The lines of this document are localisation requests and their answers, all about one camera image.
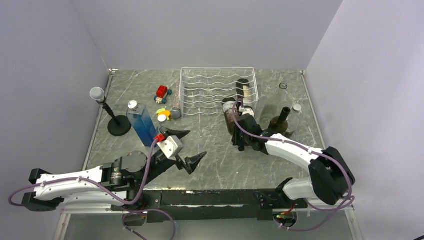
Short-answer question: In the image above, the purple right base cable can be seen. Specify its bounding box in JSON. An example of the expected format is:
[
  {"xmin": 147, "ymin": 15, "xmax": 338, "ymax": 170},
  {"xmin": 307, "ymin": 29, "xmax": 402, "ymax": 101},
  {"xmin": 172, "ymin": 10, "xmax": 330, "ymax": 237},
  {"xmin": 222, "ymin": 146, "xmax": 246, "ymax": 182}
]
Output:
[{"xmin": 273, "ymin": 197, "xmax": 352, "ymax": 233}]

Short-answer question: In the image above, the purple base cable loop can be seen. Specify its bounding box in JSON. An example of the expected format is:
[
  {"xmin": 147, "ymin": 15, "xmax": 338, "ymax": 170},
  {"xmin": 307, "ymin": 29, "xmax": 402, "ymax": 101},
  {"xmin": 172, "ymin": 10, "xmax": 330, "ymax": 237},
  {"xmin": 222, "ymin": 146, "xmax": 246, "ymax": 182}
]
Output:
[{"xmin": 121, "ymin": 207, "xmax": 177, "ymax": 240}]

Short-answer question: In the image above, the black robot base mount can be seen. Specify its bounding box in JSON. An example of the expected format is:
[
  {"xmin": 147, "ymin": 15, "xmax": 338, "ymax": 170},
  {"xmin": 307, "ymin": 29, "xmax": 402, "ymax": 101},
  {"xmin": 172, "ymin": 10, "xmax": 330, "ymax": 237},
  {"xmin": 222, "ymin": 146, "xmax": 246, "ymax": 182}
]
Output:
[{"xmin": 123, "ymin": 186, "xmax": 308, "ymax": 223}]

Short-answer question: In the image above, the colourful toy block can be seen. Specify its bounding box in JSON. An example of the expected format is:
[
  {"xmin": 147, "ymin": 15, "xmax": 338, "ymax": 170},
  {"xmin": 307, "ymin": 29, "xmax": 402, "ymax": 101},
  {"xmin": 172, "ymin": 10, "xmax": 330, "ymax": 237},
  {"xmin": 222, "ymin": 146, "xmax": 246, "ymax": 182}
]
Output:
[{"xmin": 156, "ymin": 108, "xmax": 171, "ymax": 121}]

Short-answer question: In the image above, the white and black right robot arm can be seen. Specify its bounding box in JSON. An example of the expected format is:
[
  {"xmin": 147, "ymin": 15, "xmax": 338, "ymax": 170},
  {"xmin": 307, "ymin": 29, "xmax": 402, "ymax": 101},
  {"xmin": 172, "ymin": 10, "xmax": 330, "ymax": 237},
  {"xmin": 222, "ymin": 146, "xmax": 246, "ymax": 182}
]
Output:
[{"xmin": 232, "ymin": 114, "xmax": 356, "ymax": 208}]

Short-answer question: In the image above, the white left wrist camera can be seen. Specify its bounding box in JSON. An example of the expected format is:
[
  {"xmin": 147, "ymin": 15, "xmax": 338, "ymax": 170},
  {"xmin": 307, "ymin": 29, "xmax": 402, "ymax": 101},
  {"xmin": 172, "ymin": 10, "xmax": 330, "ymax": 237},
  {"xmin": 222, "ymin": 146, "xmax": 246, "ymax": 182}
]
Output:
[{"xmin": 157, "ymin": 136, "xmax": 184, "ymax": 159}]

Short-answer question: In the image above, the grey microphone on stand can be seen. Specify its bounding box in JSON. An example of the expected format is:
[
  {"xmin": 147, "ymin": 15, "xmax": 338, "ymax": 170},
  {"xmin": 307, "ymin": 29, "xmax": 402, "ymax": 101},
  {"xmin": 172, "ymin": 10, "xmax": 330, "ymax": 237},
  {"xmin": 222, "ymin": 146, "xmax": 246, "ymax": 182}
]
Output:
[{"xmin": 89, "ymin": 87, "xmax": 132, "ymax": 137}]

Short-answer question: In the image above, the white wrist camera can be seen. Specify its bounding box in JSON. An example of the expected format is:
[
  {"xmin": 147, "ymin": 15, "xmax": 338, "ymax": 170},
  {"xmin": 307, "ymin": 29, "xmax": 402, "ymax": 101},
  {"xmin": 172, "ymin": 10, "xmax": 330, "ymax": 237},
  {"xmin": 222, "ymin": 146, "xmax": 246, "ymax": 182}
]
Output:
[
  {"xmin": 238, "ymin": 106, "xmax": 255, "ymax": 117},
  {"xmin": 157, "ymin": 136, "xmax": 184, "ymax": 159}
]

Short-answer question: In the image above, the blue square water bottle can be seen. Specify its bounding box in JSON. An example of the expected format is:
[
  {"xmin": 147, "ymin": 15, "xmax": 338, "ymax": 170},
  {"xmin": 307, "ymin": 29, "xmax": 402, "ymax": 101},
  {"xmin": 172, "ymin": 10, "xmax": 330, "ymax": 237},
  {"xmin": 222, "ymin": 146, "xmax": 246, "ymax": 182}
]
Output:
[{"xmin": 126, "ymin": 100, "xmax": 158, "ymax": 147}]

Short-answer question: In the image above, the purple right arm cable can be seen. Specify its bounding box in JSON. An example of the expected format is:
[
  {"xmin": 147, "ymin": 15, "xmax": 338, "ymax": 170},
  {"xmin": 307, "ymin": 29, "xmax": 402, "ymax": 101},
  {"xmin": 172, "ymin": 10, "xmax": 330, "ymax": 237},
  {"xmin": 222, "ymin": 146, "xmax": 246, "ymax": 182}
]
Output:
[{"xmin": 231, "ymin": 99, "xmax": 356, "ymax": 213}]

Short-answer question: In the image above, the white wire wine rack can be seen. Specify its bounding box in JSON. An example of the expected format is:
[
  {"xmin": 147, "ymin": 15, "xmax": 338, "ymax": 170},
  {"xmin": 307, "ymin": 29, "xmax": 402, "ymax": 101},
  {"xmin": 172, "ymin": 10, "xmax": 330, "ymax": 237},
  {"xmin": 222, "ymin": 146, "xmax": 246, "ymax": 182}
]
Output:
[{"xmin": 179, "ymin": 67, "xmax": 259, "ymax": 117}]

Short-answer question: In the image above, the small silver cap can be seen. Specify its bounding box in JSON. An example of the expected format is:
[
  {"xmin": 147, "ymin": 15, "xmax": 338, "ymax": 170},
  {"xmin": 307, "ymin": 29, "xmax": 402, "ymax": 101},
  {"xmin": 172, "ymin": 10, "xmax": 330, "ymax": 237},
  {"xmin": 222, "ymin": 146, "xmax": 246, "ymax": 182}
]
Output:
[{"xmin": 291, "ymin": 103, "xmax": 302, "ymax": 113}]

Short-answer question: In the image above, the clear round glass bottle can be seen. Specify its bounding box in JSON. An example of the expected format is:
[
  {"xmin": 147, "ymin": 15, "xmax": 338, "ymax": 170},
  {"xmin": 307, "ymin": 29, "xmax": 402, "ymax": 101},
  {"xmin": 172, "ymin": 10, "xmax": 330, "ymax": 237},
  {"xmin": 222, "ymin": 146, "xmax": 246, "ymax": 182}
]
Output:
[{"xmin": 157, "ymin": 114, "xmax": 168, "ymax": 123}]

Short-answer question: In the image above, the dark green wine bottle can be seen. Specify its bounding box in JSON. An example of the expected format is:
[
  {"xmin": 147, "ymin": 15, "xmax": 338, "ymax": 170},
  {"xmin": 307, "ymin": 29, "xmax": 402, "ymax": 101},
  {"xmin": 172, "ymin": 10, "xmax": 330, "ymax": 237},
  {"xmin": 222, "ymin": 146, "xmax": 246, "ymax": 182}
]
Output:
[
  {"xmin": 235, "ymin": 78, "xmax": 255, "ymax": 110},
  {"xmin": 221, "ymin": 97, "xmax": 240, "ymax": 136}
]

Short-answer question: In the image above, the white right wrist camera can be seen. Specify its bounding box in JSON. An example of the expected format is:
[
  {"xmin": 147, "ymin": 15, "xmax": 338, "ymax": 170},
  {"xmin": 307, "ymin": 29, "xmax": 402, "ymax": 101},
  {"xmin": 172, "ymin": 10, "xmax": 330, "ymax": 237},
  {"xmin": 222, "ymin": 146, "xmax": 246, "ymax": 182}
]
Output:
[{"xmin": 238, "ymin": 106, "xmax": 255, "ymax": 117}]

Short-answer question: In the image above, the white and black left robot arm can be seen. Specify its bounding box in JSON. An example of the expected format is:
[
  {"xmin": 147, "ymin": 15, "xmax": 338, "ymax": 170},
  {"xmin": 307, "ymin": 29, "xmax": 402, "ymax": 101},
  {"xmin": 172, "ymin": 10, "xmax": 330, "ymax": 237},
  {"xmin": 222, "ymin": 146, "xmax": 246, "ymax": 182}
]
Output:
[{"xmin": 18, "ymin": 129, "xmax": 207, "ymax": 212}]

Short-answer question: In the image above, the red toy block car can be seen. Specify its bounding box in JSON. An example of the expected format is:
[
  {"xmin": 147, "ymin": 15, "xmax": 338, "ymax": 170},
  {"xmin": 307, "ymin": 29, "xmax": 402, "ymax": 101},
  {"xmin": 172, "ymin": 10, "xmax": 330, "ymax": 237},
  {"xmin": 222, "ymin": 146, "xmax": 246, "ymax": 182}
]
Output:
[{"xmin": 154, "ymin": 85, "xmax": 173, "ymax": 104}]

